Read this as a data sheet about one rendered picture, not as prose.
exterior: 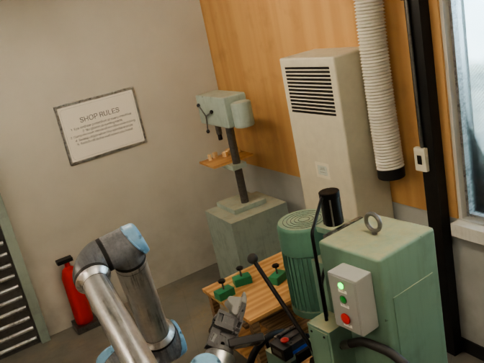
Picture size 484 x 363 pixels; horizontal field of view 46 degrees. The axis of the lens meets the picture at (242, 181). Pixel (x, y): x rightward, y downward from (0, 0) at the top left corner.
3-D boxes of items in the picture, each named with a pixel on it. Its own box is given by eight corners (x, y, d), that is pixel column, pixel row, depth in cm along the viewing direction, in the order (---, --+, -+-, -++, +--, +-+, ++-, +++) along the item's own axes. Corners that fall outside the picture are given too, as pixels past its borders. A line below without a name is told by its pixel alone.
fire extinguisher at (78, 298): (93, 316, 468) (73, 250, 451) (101, 325, 452) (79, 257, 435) (72, 325, 460) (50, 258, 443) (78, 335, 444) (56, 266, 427)
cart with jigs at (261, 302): (297, 317, 407) (281, 235, 388) (351, 349, 359) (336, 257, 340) (218, 359, 377) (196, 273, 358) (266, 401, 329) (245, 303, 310)
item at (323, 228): (338, 237, 174) (330, 184, 169) (358, 243, 168) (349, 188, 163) (319, 247, 170) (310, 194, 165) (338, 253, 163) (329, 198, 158)
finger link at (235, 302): (232, 282, 179) (225, 309, 173) (250, 289, 179) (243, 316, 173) (230, 287, 181) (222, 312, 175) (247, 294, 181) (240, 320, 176)
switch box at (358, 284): (351, 314, 156) (343, 261, 152) (379, 326, 148) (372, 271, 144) (335, 324, 153) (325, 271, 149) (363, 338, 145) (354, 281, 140)
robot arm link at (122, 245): (138, 353, 238) (87, 230, 189) (176, 332, 244) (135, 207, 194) (154, 381, 228) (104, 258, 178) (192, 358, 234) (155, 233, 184)
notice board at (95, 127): (147, 142, 467) (132, 86, 454) (148, 142, 466) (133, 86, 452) (70, 166, 439) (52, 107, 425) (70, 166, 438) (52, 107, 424)
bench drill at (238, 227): (269, 266, 492) (231, 84, 446) (310, 289, 439) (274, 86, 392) (220, 287, 472) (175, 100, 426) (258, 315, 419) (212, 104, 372)
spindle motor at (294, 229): (320, 287, 199) (305, 204, 190) (358, 302, 185) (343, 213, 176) (281, 309, 190) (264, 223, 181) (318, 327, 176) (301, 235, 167)
